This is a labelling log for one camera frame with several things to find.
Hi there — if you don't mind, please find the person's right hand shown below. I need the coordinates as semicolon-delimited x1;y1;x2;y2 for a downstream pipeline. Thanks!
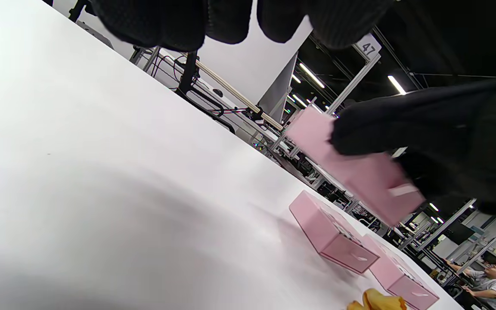
330;55;496;217

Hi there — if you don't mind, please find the person's left hand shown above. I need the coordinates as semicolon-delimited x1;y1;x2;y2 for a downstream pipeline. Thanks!
89;0;393;52

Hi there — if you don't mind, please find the pink tray black lining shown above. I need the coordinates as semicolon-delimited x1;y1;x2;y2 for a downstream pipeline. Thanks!
375;166;426;227

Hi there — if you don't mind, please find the pink floral gift box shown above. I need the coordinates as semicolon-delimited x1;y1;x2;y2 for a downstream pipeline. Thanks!
285;105;426;227

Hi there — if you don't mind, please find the pink floral box sleeve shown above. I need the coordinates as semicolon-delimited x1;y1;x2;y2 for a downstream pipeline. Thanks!
362;235;440;310

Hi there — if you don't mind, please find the yellow cleaning cloth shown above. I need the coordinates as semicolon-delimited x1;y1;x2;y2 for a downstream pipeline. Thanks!
346;288;408;310

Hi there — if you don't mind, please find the black chair chrome base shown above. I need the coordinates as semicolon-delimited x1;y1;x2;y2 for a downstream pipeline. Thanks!
174;50;236;135

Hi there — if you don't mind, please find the white hanging sign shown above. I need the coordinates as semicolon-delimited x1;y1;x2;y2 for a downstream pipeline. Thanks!
354;33;382;62

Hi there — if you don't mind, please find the white storage shelf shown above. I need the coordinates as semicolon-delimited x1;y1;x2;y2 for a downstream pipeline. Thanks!
458;229;496;278

